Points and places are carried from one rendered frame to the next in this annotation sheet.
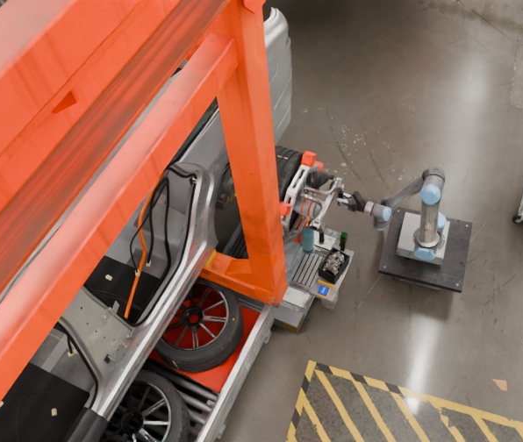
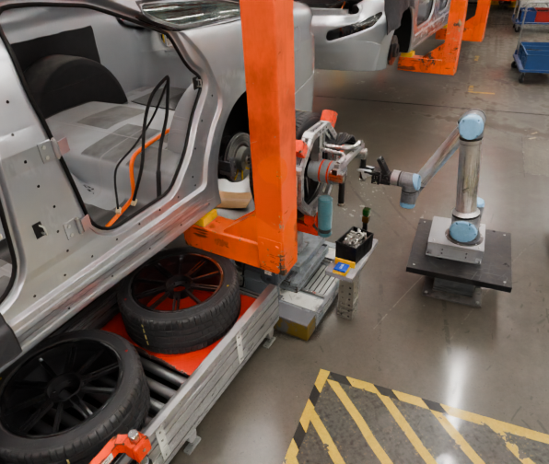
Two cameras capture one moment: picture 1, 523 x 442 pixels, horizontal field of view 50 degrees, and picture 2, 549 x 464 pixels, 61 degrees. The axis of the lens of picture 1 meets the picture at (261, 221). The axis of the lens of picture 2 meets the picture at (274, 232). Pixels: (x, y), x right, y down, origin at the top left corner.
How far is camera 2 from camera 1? 1.92 m
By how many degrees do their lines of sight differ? 23
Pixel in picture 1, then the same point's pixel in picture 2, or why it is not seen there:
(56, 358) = not seen: outside the picture
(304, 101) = not seen: hidden behind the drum
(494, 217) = (531, 249)
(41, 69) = not seen: outside the picture
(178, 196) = (181, 133)
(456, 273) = (501, 272)
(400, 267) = (432, 264)
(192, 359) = (167, 320)
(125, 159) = not seen: outside the picture
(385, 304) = (415, 318)
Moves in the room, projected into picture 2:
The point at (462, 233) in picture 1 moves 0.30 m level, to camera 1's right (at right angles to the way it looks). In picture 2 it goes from (501, 240) to (546, 237)
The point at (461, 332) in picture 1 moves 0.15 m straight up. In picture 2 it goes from (515, 349) to (521, 330)
